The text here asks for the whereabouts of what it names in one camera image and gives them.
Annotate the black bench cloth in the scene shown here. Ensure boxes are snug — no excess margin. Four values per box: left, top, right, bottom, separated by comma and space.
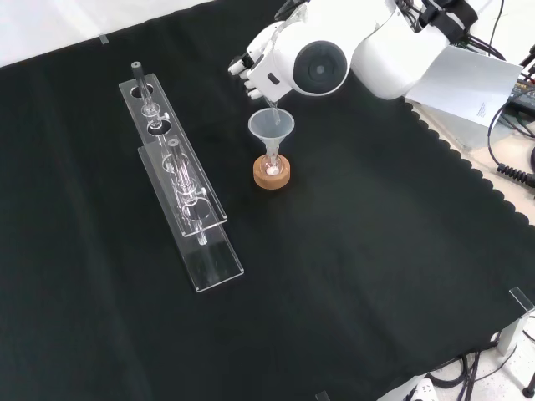
0, 0, 531, 401

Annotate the white power strip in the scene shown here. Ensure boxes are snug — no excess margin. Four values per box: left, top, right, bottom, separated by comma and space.
401, 375, 436, 401

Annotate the clear acrylic funnel stand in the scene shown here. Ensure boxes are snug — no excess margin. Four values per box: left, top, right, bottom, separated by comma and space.
118, 61, 246, 294

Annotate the translucent plastic funnel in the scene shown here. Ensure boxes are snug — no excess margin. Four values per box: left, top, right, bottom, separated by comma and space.
247, 108, 296, 160

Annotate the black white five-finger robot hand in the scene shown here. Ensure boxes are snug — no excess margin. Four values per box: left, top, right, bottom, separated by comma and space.
227, 0, 313, 104

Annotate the grey metal bench bracket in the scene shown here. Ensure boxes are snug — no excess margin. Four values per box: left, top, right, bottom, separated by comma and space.
496, 311, 534, 357

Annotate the black power adapter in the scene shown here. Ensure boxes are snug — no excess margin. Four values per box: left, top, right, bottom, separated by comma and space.
507, 78, 535, 111

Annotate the black floor cable bundle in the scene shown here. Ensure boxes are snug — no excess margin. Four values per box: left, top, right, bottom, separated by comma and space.
425, 349, 505, 401

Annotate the black cable with ribbed plug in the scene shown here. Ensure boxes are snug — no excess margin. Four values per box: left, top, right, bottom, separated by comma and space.
487, 102, 535, 188

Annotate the clear glass round-bottom flask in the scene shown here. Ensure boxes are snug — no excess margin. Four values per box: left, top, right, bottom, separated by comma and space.
261, 150, 286, 177

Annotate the pale white board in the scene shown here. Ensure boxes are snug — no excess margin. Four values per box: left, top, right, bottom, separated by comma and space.
404, 43, 525, 128

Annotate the clear glass weighing funnel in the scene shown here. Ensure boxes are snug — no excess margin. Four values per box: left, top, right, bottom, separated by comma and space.
262, 94, 283, 126

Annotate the brown cork ring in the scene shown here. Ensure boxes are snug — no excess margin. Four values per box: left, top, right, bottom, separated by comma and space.
252, 154, 292, 190

